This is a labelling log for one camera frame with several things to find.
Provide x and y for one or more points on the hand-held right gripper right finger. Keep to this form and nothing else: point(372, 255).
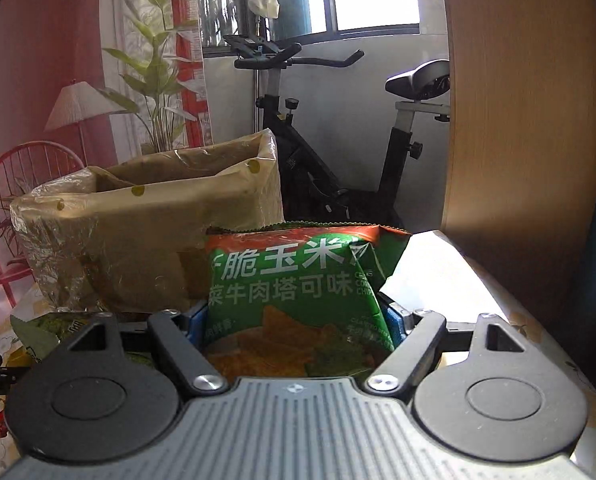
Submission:
point(395, 321)

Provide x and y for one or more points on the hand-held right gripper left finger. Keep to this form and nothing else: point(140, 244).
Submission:
point(194, 321)

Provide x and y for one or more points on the pale green snack bag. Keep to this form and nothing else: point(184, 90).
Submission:
point(38, 332)

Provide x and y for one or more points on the green corn chip bag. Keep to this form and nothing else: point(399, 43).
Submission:
point(288, 280)

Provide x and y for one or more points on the brown cardboard box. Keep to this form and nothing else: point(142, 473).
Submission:
point(178, 180)

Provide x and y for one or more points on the clear dotted plastic bag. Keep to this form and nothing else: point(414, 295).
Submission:
point(68, 230)

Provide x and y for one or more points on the black exercise bike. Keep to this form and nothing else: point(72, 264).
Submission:
point(303, 160)

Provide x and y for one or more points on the wooden board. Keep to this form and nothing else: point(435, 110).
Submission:
point(517, 110)

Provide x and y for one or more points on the red wooden chair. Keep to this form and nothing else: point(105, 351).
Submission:
point(53, 35)

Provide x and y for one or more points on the white plastic bag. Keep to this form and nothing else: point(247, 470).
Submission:
point(264, 4)

